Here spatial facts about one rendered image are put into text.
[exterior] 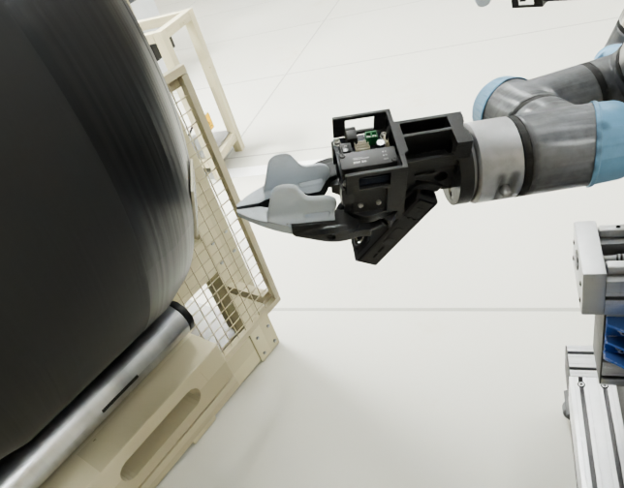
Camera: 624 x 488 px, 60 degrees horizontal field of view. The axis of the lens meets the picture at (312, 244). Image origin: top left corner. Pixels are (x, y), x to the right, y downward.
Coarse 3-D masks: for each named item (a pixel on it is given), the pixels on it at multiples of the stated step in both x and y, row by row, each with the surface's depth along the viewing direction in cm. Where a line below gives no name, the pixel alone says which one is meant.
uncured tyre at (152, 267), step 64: (0, 0) 30; (64, 0) 32; (0, 64) 30; (64, 64) 33; (128, 64) 36; (0, 128) 30; (64, 128) 33; (128, 128) 36; (0, 192) 31; (64, 192) 34; (128, 192) 38; (0, 256) 32; (64, 256) 35; (128, 256) 40; (192, 256) 51; (0, 320) 33; (64, 320) 37; (128, 320) 45; (0, 384) 35; (64, 384) 42; (0, 448) 41
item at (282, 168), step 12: (276, 156) 48; (288, 156) 48; (276, 168) 49; (288, 168) 50; (300, 168) 50; (312, 168) 50; (324, 168) 50; (276, 180) 50; (288, 180) 51; (300, 180) 51; (312, 180) 52; (324, 180) 51; (252, 192) 52; (264, 192) 51; (312, 192) 51; (324, 192) 52; (240, 204) 51; (252, 204) 51; (264, 204) 51
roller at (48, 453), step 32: (160, 320) 61; (192, 320) 63; (128, 352) 58; (160, 352) 60; (96, 384) 55; (128, 384) 57; (64, 416) 53; (96, 416) 55; (32, 448) 51; (64, 448) 52; (0, 480) 49; (32, 480) 50
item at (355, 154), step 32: (352, 128) 47; (384, 128) 49; (416, 128) 47; (448, 128) 46; (352, 160) 45; (384, 160) 45; (416, 160) 46; (448, 160) 46; (352, 192) 45; (384, 192) 47; (448, 192) 51; (384, 224) 50
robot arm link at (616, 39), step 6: (618, 18) 72; (618, 24) 71; (612, 30) 73; (618, 30) 71; (612, 36) 72; (618, 36) 71; (612, 42) 72; (618, 42) 71; (606, 48) 72; (612, 48) 71; (600, 54) 72; (606, 54) 71
